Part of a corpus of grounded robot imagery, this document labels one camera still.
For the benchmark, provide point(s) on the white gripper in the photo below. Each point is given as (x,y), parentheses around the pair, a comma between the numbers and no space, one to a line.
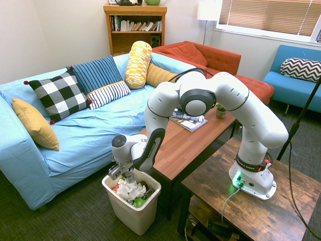
(125,165)

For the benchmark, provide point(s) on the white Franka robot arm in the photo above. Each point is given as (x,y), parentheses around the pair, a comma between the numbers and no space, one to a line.
(263,120)

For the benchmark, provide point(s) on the crumpled white paper trash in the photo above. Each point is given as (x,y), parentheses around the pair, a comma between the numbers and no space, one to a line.
(130,189)

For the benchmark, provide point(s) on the red orange wrapper trash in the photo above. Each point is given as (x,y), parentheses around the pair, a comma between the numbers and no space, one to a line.
(115,187)

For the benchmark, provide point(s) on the green packaging trash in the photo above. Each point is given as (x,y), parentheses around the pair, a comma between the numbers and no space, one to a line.
(139,202)

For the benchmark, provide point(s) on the cream plastic trash bin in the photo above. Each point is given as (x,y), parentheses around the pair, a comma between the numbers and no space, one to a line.
(135,216)

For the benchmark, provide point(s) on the light blue sofa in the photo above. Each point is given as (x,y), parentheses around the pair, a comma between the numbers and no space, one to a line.
(87,130)

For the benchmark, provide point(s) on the reddish wooden coffee table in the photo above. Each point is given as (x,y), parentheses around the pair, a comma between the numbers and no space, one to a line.
(180,143)

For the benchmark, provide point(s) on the dark cover magazine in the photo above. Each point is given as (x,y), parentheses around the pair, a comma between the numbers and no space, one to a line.
(185,118)

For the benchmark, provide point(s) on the light cover magazine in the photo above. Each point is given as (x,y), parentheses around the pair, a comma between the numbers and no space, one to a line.
(193,125)

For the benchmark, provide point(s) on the ochre striped pillow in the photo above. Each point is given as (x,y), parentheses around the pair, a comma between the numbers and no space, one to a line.
(159,75)

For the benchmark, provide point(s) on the black white checked pillow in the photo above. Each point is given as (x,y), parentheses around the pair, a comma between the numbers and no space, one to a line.
(60,96)

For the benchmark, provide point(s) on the blue striped pillow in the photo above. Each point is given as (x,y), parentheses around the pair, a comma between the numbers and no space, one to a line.
(97,72)

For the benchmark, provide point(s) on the black power strip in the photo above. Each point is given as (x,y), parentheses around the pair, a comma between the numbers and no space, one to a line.
(219,227)

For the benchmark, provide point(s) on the plain yellow pillow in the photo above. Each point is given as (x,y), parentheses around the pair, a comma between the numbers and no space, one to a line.
(35,123)

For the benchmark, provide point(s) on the yellow white patterned bolster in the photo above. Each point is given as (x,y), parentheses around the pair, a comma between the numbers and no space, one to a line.
(138,65)

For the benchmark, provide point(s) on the grey plant pot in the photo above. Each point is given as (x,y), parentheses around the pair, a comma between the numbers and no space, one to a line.
(221,114)

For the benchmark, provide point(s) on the green fern plant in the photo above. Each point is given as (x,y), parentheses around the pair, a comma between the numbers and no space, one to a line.
(220,107)

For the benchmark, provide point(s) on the wooden bookshelf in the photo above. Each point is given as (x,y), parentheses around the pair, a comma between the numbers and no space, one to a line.
(135,40)

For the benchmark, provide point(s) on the small black speaker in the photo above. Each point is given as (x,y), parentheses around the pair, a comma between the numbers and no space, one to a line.
(155,41)

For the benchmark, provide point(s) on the dark rustic wooden table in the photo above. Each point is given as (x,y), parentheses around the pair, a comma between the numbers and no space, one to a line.
(263,216)

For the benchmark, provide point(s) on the orange tufted sofa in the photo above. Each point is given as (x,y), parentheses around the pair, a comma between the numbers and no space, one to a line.
(215,60)

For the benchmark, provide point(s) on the row of books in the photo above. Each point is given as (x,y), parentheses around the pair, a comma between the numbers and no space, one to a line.
(135,25)

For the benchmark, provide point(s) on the black object on shelf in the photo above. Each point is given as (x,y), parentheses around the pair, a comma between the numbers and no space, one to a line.
(128,2)

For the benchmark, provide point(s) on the green bowl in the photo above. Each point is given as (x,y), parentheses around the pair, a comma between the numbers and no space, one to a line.
(152,2)

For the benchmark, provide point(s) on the white floor lamp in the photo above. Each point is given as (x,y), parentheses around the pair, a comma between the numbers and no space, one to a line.
(209,10)

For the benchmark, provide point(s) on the blue armchair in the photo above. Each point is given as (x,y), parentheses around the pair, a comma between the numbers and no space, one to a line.
(291,90)

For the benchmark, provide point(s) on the black white zigzag pillow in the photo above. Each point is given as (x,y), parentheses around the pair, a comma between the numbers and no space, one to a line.
(301,69)

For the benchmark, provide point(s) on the wooden window blinds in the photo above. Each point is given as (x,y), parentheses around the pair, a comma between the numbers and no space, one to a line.
(268,15)

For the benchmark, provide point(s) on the black camera stand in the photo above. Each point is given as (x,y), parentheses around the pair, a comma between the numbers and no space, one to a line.
(296,125)

